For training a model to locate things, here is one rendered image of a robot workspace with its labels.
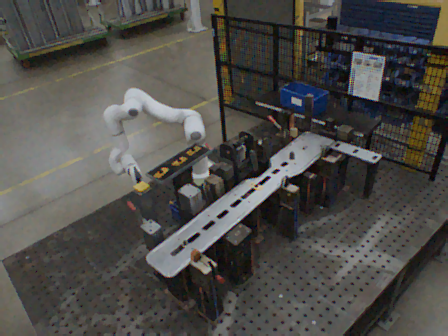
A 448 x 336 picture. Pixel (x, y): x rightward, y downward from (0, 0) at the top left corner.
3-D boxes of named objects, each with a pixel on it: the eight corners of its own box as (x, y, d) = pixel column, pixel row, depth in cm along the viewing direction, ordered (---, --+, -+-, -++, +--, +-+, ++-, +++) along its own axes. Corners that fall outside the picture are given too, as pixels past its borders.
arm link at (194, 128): (204, 141, 245) (200, 110, 229) (208, 158, 231) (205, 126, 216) (186, 144, 244) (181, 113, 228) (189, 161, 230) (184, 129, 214)
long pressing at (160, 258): (173, 283, 155) (173, 281, 154) (141, 258, 168) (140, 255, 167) (337, 142, 233) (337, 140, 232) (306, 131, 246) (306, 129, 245)
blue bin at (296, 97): (313, 117, 253) (314, 99, 245) (279, 104, 273) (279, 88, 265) (327, 108, 261) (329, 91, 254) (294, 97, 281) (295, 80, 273)
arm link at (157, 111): (198, 140, 230) (195, 126, 242) (207, 125, 224) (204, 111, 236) (120, 111, 208) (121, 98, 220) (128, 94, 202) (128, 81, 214)
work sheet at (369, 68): (378, 103, 238) (387, 55, 220) (346, 94, 251) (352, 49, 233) (380, 101, 239) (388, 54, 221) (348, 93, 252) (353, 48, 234)
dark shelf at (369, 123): (365, 138, 232) (366, 134, 230) (253, 103, 284) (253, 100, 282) (380, 124, 244) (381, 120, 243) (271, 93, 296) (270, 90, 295)
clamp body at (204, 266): (215, 329, 168) (207, 279, 147) (193, 311, 177) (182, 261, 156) (231, 313, 174) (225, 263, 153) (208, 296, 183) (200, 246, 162)
